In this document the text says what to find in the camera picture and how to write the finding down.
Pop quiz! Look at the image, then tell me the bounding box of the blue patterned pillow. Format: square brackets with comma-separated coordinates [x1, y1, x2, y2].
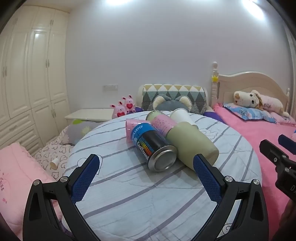
[223, 102, 278, 123]

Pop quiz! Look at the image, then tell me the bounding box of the dark purple cushion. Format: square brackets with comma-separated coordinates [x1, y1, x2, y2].
[203, 111, 228, 124]

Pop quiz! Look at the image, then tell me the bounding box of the triangle pattern cushion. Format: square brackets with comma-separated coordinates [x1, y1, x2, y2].
[141, 84, 208, 115]

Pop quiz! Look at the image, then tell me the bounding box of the pink quilt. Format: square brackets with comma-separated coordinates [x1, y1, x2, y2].
[0, 142, 63, 234]

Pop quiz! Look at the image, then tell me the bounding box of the heart print bed sheet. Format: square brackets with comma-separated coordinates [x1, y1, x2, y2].
[35, 125, 77, 180]

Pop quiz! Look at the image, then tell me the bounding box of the cream wardrobe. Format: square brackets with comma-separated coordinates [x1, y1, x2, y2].
[0, 5, 70, 156]

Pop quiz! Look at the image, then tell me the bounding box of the pale green cup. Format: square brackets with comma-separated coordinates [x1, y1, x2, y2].
[165, 122, 220, 171]

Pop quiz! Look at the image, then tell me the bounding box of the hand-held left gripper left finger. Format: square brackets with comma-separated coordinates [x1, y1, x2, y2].
[23, 154, 101, 241]

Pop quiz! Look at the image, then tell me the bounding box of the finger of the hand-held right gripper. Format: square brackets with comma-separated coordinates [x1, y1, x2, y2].
[278, 134, 296, 156]
[259, 139, 296, 168]

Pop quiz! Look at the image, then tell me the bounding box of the pink blanket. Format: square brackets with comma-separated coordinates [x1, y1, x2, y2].
[213, 104, 296, 229]

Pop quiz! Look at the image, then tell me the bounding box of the blue and black can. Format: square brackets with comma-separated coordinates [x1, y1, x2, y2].
[131, 123, 178, 172]

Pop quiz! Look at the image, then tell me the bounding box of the cream plush dog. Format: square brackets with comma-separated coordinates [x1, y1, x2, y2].
[233, 90, 290, 117]

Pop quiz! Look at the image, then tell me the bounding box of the pink packet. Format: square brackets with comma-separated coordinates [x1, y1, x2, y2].
[125, 118, 145, 145]

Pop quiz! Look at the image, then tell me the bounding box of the grey flower pillow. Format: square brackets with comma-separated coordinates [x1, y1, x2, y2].
[66, 119, 102, 146]

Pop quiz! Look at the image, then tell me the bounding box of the pink plush rabbit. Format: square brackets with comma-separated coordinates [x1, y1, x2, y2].
[110, 101, 127, 119]
[122, 95, 136, 114]

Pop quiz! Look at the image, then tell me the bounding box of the striped round tablecloth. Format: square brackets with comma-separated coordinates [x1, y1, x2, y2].
[63, 111, 263, 241]

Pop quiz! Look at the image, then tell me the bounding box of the cream wooden headboard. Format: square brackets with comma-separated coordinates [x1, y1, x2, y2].
[211, 61, 290, 109]

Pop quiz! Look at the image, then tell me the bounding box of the white nightstand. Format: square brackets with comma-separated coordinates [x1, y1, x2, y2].
[65, 108, 116, 122]

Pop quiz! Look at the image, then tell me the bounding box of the pink pillow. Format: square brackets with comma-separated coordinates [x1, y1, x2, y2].
[266, 109, 296, 126]

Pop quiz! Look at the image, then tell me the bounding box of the grey plush cushion with ears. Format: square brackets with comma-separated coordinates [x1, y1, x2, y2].
[153, 95, 193, 114]

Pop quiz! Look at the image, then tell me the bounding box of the white cup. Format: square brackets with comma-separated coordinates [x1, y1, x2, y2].
[170, 108, 199, 130]

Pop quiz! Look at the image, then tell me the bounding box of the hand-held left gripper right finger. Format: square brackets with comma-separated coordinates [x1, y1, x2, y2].
[193, 154, 275, 241]

